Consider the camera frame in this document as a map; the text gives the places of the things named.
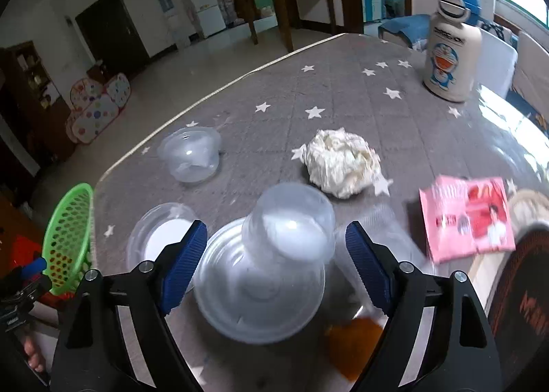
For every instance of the pink printed packet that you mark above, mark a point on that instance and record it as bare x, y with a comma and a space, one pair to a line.
467, 218

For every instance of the green plastic mesh basket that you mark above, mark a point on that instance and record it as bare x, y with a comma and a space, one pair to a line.
68, 242

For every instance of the dark round cushion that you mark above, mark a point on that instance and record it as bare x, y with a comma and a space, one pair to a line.
525, 293

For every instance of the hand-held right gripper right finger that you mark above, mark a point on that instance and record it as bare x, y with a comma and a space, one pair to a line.
366, 263

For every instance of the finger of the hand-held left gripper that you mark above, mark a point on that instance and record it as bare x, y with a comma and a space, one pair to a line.
32, 267

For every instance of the blue sofa cushion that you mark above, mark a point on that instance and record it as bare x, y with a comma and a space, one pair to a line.
403, 29

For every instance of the wooden display cabinet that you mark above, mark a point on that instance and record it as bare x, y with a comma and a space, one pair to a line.
30, 96

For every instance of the red plastic stool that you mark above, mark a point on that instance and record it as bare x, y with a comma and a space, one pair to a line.
23, 252

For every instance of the white paper ball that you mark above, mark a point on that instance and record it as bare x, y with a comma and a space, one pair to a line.
341, 162

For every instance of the grey star-print tablecloth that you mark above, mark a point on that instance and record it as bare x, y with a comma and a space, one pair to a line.
274, 87

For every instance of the clear plastic cup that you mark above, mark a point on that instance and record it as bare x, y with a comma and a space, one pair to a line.
288, 227

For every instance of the white cartoon bottle blue cap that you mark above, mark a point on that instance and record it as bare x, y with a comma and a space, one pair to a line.
450, 53

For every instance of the dark wooden door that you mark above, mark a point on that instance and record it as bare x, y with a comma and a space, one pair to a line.
111, 29

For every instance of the clear round plastic lid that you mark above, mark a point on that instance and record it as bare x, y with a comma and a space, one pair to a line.
161, 239

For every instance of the white refrigerator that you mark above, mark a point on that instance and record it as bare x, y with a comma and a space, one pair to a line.
203, 3

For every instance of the orange snack wrapper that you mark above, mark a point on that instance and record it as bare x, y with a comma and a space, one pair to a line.
356, 340

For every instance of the beige woven coaster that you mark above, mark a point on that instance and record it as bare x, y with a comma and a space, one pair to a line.
529, 207

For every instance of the person's left hand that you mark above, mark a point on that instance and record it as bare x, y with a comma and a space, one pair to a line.
35, 357

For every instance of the large clear plastic bowl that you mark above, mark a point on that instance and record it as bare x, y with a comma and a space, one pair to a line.
257, 293

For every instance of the small clear plastic container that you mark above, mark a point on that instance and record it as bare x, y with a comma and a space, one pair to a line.
191, 154

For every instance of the teal cabinet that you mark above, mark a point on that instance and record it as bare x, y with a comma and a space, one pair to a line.
373, 1

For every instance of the polka-dot play tent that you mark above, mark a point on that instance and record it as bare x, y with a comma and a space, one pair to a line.
96, 109

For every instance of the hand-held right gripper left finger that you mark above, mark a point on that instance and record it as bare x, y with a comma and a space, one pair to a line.
186, 263

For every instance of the white water dispenser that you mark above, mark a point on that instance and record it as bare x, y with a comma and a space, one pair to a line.
173, 21

